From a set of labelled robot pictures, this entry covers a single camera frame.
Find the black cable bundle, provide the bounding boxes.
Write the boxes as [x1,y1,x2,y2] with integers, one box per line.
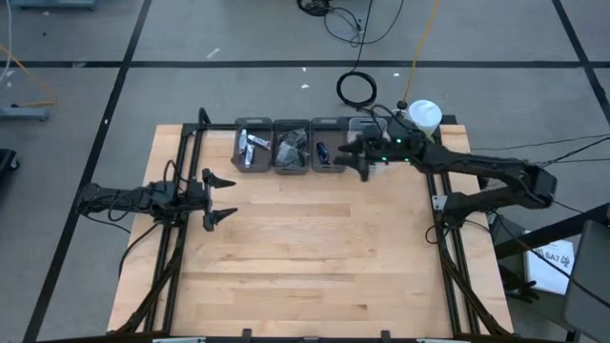
[297,0,406,49]

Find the black coiled cable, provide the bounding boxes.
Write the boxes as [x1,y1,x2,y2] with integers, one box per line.
[335,0,378,109]

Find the grey chair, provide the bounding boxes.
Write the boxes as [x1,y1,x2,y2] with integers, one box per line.
[561,218,610,343]

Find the yellow hanging cable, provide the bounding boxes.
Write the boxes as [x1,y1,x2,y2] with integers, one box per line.
[397,0,442,111]

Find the grey plastic bin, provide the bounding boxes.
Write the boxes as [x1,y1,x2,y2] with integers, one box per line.
[232,117,274,173]
[309,117,352,174]
[271,118,312,176]

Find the navy DSC shave butter tube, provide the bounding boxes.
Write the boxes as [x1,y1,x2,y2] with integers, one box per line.
[315,141,332,167]

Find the clear plastic bag dark contents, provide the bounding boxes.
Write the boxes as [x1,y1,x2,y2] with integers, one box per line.
[280,127,309,150]
[275,141,306,169]

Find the white cardboard box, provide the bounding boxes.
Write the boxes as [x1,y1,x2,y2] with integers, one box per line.
[522,231,576,295]

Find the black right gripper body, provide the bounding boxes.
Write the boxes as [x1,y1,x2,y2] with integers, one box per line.
[359,124,423,166]

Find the black table frame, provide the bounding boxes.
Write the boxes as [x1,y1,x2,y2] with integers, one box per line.
[113,107,514,337]

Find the clear plastic bin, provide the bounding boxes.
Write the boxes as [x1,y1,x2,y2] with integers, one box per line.
[347,116,390,166]

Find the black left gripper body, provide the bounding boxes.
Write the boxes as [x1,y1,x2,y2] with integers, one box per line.
[184,167,214,232]

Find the black floor cables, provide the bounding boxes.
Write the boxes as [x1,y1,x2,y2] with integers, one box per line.
[471,134,610,168]

